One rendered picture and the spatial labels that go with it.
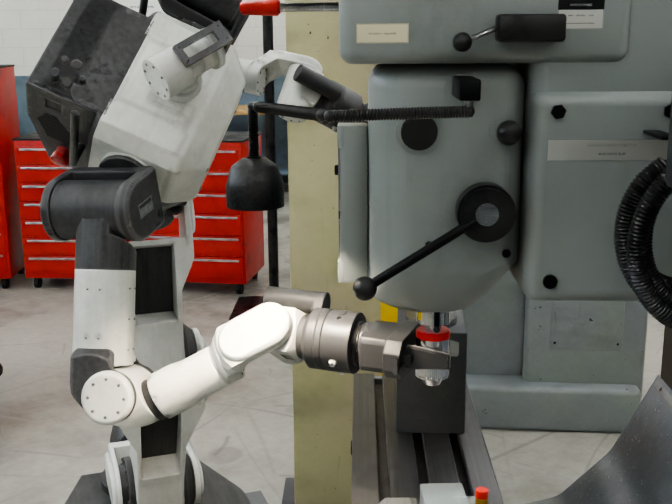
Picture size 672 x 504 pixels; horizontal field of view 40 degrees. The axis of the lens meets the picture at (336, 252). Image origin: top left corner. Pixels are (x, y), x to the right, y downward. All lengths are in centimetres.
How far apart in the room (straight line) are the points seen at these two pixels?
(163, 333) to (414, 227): 83
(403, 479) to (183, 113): 67
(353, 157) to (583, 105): 30
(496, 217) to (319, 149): 188
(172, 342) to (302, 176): 123
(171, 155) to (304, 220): 159
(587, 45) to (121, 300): 74
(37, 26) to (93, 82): 931
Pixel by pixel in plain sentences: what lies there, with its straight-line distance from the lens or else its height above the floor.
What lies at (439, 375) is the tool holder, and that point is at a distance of 127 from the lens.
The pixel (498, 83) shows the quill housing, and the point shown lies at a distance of 112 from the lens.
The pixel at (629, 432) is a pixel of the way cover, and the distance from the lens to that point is 153.
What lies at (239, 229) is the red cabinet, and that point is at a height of 44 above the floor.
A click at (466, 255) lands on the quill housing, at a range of 114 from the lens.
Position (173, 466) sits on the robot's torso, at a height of 76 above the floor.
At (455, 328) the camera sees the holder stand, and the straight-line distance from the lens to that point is 160.
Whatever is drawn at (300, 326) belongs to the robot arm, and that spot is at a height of 126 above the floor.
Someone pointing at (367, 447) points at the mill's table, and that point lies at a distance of 159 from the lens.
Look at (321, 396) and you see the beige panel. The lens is 317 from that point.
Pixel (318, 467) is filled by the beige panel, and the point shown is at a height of 19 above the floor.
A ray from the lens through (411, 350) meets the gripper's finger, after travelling 125.
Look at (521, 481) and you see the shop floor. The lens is 364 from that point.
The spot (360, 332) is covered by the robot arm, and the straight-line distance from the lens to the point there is 128.
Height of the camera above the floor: 167
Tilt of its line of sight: 14 degrees down
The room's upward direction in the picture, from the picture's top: straight up
